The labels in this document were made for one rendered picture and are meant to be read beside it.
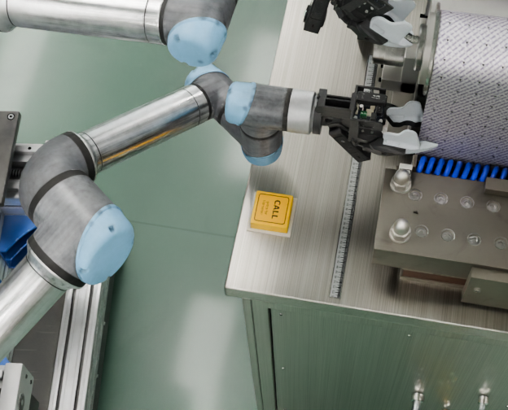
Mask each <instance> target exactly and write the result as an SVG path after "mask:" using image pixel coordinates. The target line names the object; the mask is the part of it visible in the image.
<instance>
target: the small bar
mask: <svg viewBox="0 0 508 410"><path fill-rule="evenodd" d="M484 194H493V195H498V196H504V197H508V180H504V179H498V178H492V177H486V180H485V183H484Z"/></svg>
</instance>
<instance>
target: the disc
mask: <svg viewBox="0 0 508 410"><path fill-rule="evenodd" d="M435 13H436V20H435V27H434V33H433V39H432V44H431V54H430V59H429V64H428V69H427V77H426V81H425V84H424V85H423V95H425V94H427V88H428V85H429V80H430V75H431V67H432V63H433V58H434V52H435V47H436V37H437V31H438V25H439V18H440V2H438V3H437V4H436V9H435Z"/></svg>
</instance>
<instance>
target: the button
mask: <svg viewBox="0 0 508 410"><path fill-rule="evenodd" d="M292 206H293V196H292V195H286V194H275V193H270V192H264V191H259V190H258V191H257V192H256V198H255V202H254V206H253V210H252V217H251V221H250V225H251V228H253V229H263V230H269V231H274V232H279V233H287V231H288V227H289V223H290V218H291V210H292Z"/></svg>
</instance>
